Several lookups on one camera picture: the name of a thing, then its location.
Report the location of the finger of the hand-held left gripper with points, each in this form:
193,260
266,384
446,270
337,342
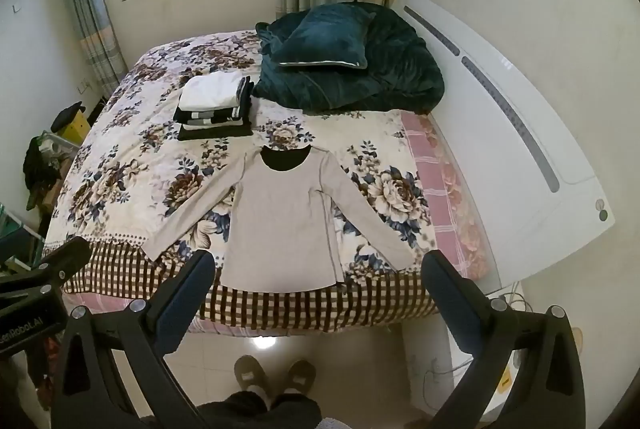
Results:
67,259

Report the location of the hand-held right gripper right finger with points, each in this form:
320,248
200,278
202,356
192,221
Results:
442,281

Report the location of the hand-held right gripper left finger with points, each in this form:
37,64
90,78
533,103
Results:
192,281

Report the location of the beige long-sleeve shirt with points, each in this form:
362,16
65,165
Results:
285,219

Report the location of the dark clothes pile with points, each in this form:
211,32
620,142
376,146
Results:
40,161

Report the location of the stack of folded clothes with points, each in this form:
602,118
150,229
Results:
215,106

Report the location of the pink checked bed sheet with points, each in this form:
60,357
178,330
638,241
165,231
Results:
442,189

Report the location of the white bedside cabinet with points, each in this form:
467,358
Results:
475,369

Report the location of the person's brown slipper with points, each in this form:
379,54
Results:
300,376
248,374

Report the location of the floral bed cover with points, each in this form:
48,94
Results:
150,159

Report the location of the yellow box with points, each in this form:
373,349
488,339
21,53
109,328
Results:
75,125

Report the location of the person's dark trousers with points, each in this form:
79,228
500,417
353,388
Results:
260,411

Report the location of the white bed headboard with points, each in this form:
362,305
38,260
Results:
510,134

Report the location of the dark teal blanket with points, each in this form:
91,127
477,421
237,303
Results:
380,74

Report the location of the dark teal pillow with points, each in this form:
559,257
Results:
322,39

